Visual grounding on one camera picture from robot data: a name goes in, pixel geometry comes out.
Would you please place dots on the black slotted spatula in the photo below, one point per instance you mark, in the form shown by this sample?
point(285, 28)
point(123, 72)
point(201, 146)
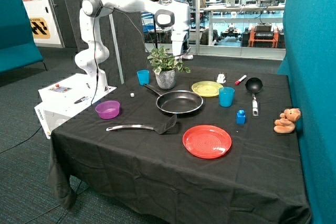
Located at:
point(160, 129)

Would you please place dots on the blue cup near yellow plate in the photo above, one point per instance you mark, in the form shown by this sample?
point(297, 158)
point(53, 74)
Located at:
point(226, 96)

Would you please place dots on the brown teddy bear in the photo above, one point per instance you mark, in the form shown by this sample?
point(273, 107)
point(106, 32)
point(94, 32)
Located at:
point(287, 122)

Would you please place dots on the red plastic plate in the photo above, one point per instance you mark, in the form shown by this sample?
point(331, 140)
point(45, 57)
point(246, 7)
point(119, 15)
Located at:
point(207, 141)

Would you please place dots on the blue toy block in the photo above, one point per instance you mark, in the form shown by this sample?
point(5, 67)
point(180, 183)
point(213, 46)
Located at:
point(240, 117)

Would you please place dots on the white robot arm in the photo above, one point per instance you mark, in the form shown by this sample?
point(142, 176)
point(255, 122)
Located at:
point(175, 15)

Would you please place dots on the black ladle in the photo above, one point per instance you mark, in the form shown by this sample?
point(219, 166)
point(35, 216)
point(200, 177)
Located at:
point(253, 86)

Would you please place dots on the potted plant grey pot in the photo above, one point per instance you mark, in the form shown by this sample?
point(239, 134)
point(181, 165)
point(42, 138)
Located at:
point(166, 67)

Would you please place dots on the teal sofa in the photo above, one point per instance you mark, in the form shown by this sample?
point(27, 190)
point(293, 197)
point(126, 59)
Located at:
point(18, 48)

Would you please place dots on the purple plastic bowl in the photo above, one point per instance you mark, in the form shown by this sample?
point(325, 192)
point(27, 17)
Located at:
point(108, 109)

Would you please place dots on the black frying pan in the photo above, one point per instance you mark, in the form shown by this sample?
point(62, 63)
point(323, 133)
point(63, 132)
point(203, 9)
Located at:
point(177, 101)

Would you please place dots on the black tablecloth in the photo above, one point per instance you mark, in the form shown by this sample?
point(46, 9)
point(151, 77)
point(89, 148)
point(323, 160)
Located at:
point(259, 180)

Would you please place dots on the yellow plastic plate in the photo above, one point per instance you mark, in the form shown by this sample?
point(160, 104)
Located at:
point(206, 88)

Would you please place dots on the red white marker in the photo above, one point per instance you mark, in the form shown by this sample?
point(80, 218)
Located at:
point(240, 80)

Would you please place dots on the white robot control box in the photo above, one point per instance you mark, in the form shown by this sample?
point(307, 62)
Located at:
point(66, 98)

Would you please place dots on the teal partition wall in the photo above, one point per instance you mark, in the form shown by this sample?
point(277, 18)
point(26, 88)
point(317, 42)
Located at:
point(309, 64)

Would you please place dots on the white sponge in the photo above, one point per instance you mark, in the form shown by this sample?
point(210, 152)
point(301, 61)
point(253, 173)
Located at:
point(188, 57)

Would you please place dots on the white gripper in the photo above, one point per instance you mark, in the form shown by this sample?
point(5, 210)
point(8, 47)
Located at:
point(180, 42)

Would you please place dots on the blue cup near plant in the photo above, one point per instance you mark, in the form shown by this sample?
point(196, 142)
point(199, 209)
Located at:
point(143, 77)

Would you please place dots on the white power adapter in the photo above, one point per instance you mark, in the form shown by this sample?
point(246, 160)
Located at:
point(221, 78)

